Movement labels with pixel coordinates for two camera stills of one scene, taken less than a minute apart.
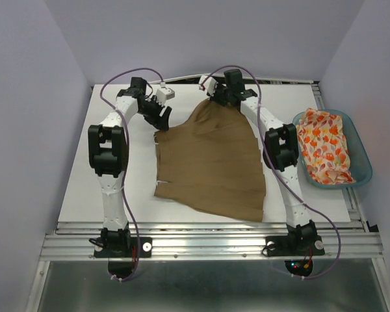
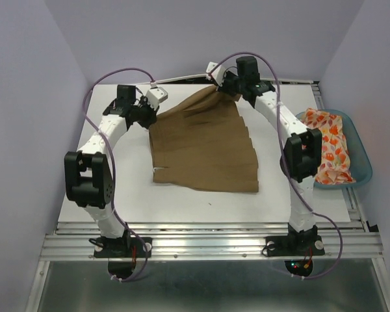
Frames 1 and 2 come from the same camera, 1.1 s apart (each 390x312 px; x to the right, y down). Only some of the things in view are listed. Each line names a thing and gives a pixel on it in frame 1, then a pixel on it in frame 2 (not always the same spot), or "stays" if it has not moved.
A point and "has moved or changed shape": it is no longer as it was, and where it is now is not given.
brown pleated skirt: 212,162 has moved or changed shape
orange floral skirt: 322,143 stays
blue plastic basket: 359,161 stays
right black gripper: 214,96 → 223,87
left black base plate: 121,253 stays
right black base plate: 296,246 stays
